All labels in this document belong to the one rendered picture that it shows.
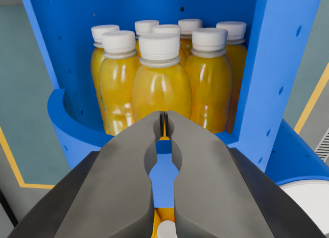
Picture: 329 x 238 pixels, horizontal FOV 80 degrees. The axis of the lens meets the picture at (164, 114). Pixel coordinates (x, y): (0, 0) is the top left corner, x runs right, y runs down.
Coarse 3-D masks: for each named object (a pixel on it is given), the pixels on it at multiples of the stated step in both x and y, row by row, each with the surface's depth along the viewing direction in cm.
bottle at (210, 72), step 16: (192, 48) 24; (224, 48) 23; (192, 64) 23; (208, 64) 22; (224, 64) 22; (192, 80) 23; (208, 80) 22; (224, 80) 22; (192, 96) 23; (208, 96) 23; (224, 96) 23; (192, 112) 24; (208, 112) 24; (224, 112) 25; (208, 128) 25; (224, 128) 26
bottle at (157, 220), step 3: (156, 213) 42; (156, 216) 42; (159, 216) 43; (156, 219) 41; (159, 219) 42; (153, 222) 41; (156, 222) 41; (159, 222) 42; (153, 225) 40; (156, 225) 41; (153, 228) 40; (156, 228) 41; (153, 231) 41; (156, 231) 41; (153, 234) 41; (153, 237) 41
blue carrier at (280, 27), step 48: (48, 0) 24; (96, 0) 30; (144, 0) 33; (192, 0) 32; (240, 0) 28; (288, 0) 11; (48, 48) 23; (288, 48) 13; (240, 96) 14; (288, 96) 18; (96, 144) 15; (240, 144) 15
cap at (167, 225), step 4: (164, 220) 38; (168, 220) 37; (160, 224) 37; (164, 224) 37; (168, 224) 37; (172, 224) 37; (160, 228) 36; (164, 228) 36; (168, 228) 36; (172, 228) 36; (160, 232) 36; (164, 232) 36; (168, 232) 36; (172, 232) 36; (160, 236) 35; (164, 236) 35; (168, 236) 35; (172, 236) 35; (176, 236) 35
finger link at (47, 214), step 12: (96, 156) 8; (84, 168) 8; (72, 180) 7; (84, 180) 7; (48, 192) 7; (60, 192) 7; (72, 192) 7; (36, 204) 7; (48, 204) 7; (60, 204) 7; (24, 216) 6; (36, 216) 6; (48, 216) 6; (60, 216) 6; (24, 228) 6; (36, 228) 6; (48, 228) 6
